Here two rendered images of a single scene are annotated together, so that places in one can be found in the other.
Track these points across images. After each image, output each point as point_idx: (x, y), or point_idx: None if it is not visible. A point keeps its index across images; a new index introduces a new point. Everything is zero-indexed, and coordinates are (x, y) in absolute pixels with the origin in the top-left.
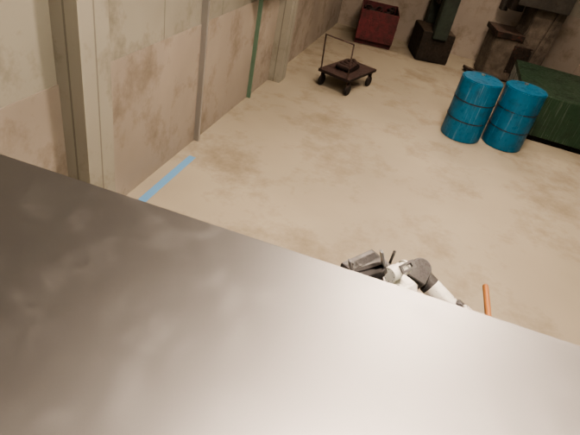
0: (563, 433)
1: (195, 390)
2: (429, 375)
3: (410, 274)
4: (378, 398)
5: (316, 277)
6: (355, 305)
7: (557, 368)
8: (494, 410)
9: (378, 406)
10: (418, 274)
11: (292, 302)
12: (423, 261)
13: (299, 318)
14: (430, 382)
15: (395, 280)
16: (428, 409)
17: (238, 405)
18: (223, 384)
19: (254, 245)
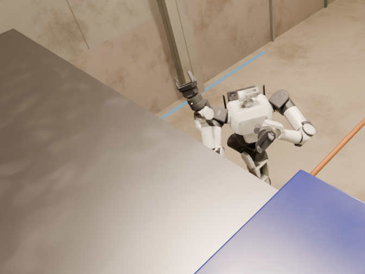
0: (42, 115)
1: None
2: (29, 92)
3: (270, 100)
4: (4, 96)
5: (45, 60)
6: (42, 69)
7: (82, 94)
8: (32, 104)
9: (0, 98)
10: (276, 100)
11: (25, 68)
12: (283, 92)
13: (19, 73)
14: (26, 94)
15: (240, 99)
16: (12, 101)
17: None
18: None
19: (42, 50)
